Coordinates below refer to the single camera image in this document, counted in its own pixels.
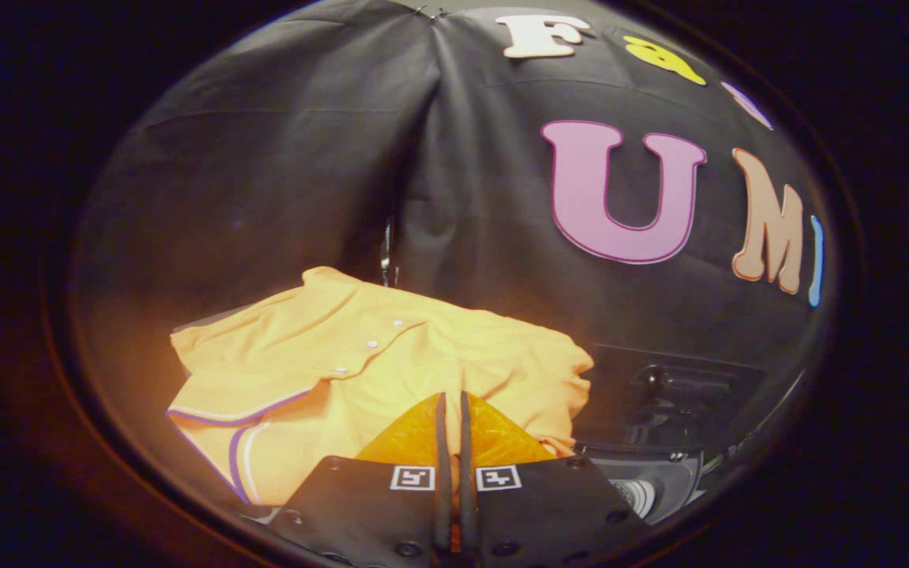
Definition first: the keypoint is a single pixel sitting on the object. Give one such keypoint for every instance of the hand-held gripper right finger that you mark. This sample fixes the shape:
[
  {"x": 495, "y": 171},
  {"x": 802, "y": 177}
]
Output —
[{"x": 466, "y": 489}]

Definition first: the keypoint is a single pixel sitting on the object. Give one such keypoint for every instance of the metal backdrop stand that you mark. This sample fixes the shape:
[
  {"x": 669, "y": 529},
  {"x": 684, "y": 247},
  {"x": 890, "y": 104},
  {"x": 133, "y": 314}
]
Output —
[{"x": 388, "y": 256}]

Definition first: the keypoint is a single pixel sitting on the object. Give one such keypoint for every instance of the orange button shirt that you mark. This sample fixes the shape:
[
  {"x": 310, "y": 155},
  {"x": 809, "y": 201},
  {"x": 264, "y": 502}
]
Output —
[{"x": 423, "y": 339}]

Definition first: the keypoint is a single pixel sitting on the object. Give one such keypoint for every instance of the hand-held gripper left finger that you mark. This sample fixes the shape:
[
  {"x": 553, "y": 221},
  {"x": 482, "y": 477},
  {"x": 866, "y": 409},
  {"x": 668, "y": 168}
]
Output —
[{"x": 443, "y": 489}]

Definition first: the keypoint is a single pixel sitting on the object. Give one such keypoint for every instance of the black backdrop cloth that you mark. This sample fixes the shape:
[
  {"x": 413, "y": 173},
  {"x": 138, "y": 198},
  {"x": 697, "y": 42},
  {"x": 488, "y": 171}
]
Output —
[{"x": 304, "y": 158}]

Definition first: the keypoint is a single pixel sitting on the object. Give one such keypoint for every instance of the dark washing machine lid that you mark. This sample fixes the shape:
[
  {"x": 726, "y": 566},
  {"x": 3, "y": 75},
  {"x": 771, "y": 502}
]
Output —
[{"x": 675, "y": 386}]

